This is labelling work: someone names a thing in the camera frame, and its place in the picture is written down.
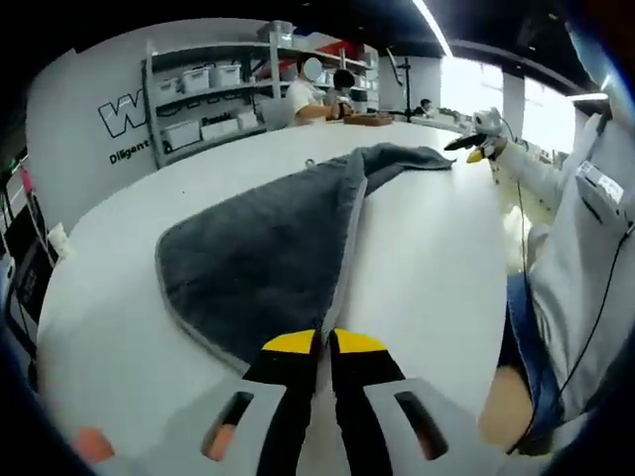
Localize grey towel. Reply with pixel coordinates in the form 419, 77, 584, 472
154, 142, 458, 377

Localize white flat box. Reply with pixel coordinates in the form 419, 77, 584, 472
200, 118, 240, 142

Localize person's right hand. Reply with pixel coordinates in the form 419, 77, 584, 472
482, 136, 509, 161

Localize person's left hand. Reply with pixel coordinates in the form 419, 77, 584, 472
68, 424, 117, 465

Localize black tripod stand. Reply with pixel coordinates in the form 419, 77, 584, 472
398, 56, 417, 124

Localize wooden tray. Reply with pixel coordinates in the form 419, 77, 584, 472
342, 112, 392, 126

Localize long ceiling light strip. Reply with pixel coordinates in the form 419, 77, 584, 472
410, 0, 453, 57

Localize white chest device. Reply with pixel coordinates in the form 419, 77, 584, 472
573, 158, 635, 225

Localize person's bare leg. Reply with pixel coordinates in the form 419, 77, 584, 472
477, 365, 540, 447

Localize person's torso in light shirt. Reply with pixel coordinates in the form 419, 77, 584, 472
505, 98, 635, 427

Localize person's blue shorts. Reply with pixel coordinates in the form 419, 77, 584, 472
498, 271, 570, 450

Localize grey storage bin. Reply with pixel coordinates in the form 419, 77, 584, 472
257, 20, 295, 49

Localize grey metal shelving unit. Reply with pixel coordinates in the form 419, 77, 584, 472
141, 19, 381, 171

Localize white paper cup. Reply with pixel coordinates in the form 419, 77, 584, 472
46, 222, 71, 260

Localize large white storage bin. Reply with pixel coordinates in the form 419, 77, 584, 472
163, 119, 202, 150

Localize dark cabinet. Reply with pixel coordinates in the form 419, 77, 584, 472
0, 196, 57, 343

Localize black chest device cable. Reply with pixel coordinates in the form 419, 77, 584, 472
505, 220, 627, 455

